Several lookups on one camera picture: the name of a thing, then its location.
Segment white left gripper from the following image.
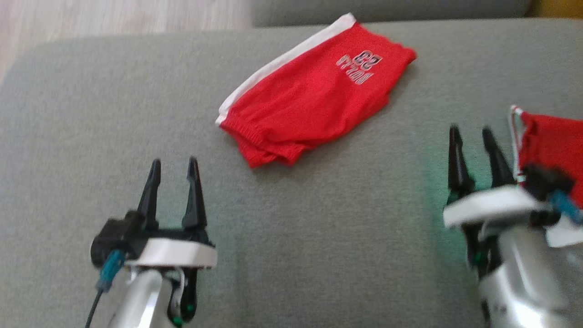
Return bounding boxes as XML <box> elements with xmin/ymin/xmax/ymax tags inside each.
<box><xmin>124</xmin><ymin>156</ymin><xmax>218</xmax><ymax>270</ymax></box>

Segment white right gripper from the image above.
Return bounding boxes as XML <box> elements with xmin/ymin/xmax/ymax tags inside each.
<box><xmin>443</xmin><ymin>125</ymin><xmax>549</xmax><ymax>229</ymax></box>

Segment red basketball jersey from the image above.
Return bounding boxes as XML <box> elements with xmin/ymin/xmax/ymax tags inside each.
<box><xmin>510</xmin><ymin>106</ymin><xmax>583</xmax><ymax>208</ymax></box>

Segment red white-trimmed basketball shorts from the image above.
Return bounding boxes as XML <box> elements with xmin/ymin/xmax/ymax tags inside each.
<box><xmin>215</xmin><ymin>13</ymin><xmax>417</xmax><ymax>169</ymax></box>

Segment yellow sofa backrest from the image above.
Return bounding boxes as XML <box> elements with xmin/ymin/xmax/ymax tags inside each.
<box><xmin>528</xmin><ymin>0</ymin><xmax>583</xmax><ymax>20</ymax></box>

